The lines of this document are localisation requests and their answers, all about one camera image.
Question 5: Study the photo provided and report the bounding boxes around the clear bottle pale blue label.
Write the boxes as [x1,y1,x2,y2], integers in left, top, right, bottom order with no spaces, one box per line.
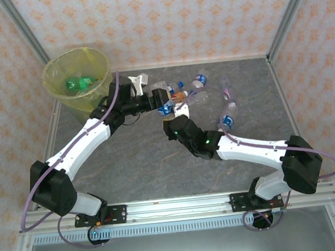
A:
[157,99,176,117]

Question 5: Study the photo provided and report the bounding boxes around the orange red label bottle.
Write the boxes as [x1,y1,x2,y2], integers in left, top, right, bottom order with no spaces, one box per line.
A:
[171,90,190,103]

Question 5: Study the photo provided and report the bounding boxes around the clear bottle dark blue label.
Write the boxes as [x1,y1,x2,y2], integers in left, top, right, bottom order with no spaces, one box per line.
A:
[187,69,211,90]

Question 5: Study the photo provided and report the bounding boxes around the green plastic bottle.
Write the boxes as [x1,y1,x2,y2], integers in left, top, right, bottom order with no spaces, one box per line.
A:
[64,74,94,92]

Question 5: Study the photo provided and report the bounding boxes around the clear plastic bottle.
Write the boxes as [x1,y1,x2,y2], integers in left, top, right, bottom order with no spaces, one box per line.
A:
[217,74,233,93]

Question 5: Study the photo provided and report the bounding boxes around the yellow plastic bin liner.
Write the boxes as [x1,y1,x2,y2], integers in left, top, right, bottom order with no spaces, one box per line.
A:
[38,44,115,116]

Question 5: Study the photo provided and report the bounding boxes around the aluminium table edge strip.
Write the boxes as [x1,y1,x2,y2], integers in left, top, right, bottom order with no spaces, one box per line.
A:
[110,53,269,74]

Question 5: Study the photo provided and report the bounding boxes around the grey metal panel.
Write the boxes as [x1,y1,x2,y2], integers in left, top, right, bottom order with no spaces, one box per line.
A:
[6,216,335,251]

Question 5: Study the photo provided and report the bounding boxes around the grey wire mesh bin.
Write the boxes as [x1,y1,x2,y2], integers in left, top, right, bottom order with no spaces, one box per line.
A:
[38,44,116,128]

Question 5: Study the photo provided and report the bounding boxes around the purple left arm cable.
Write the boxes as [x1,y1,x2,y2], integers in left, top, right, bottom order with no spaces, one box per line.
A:
[8,71,137,251]

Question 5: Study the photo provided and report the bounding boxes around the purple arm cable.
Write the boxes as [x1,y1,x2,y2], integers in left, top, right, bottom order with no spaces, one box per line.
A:
[174,75,335,239]
[8,71,137,251]

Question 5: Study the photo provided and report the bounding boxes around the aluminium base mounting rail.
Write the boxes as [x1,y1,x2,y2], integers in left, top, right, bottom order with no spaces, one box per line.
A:
[18,182,335,235]

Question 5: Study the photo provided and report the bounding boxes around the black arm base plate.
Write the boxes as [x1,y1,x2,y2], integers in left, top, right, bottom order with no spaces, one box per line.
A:
[229,188,287,214]
[72,204,129,229]

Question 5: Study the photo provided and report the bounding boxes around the aluminium table side rail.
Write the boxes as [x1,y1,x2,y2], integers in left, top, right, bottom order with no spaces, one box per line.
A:
[22,100,72,211]
[266,55,308,182]

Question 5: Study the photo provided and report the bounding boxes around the grey slotted cable duct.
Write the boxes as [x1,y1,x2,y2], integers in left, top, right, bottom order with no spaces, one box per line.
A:
[31,210,287,246]

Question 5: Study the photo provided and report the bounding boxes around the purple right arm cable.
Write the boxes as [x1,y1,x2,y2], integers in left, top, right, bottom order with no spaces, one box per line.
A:
[174,75,335,239]

